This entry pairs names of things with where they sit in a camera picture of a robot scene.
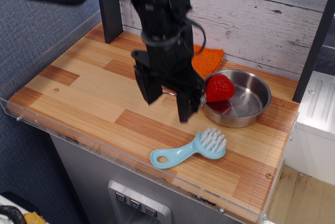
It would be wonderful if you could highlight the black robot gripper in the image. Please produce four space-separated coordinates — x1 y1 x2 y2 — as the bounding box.
131 39 204 122

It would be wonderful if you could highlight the light blue scrub brush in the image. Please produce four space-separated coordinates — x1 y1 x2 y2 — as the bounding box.
150 128 227 169

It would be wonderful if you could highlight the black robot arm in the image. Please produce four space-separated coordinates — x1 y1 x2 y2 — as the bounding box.
130 0 204 122

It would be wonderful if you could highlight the orange folded towel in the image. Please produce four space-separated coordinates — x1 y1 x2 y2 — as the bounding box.
192 44 224 79

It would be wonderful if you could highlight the red toy strawberry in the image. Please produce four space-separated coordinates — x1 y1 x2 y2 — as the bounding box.
205 74 235 103

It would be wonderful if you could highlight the small stainless steel pan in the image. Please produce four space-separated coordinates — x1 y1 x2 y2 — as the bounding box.
197 69 272 128

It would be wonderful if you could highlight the grey cabinet front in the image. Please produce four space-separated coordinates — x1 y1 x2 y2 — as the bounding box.
51 136 237 223

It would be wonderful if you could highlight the clear acrylic table guard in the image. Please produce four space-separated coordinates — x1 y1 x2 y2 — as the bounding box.
1 8 302 211

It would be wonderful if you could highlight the silver dispenser button panel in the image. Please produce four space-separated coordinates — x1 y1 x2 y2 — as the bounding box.
108 180 172 223

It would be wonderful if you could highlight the white side unit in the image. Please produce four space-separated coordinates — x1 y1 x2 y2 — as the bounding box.
283 71 334 185

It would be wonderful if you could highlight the yellow object at corner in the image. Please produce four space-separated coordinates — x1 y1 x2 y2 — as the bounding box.
23 212 47 224

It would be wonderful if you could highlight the dark grey right post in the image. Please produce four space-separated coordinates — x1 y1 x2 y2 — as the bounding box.
292 0 334 103

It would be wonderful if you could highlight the black braided hose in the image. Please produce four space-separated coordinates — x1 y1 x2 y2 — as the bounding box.
0 205 27 224

